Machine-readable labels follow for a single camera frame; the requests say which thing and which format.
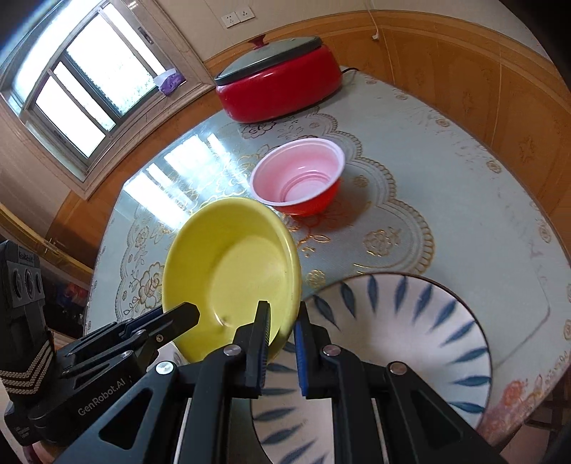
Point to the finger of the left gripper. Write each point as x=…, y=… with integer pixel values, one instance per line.
x=144, y=344
x=108, y=336

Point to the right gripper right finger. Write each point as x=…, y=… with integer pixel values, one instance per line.
x=382, y=414

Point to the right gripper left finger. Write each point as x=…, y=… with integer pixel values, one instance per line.
x=180, y=414

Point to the yellow plastic bowl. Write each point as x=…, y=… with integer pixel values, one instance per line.
x=229, y=256

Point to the red plastic bowl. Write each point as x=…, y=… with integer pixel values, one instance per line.
x=299, y=178

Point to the purple tissue pack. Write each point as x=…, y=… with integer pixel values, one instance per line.
x=168, y=81

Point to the red electric cooking pot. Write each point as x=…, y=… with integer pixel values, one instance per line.
x=277, y=78

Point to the window with grey frame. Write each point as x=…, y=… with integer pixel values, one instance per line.
x=77, y=79

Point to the white wall socket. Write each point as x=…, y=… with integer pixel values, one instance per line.
x=238, y=16

